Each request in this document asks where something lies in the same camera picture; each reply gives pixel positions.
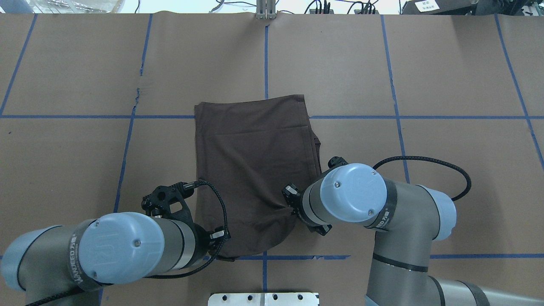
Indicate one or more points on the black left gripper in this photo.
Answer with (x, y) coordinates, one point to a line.
(201, 245)

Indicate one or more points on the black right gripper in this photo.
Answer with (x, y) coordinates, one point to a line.
(292, 192)

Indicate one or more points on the dark brown t-shirt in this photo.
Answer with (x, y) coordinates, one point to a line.
(250, 151)

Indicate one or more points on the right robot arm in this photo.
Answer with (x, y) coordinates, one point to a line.
(407, 219)

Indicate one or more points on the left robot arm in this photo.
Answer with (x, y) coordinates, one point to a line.
(68, 265)

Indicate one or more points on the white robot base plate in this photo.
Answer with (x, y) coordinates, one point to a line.
(265, 299)

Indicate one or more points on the aluminium frame post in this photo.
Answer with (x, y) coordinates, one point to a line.
(266, 9)

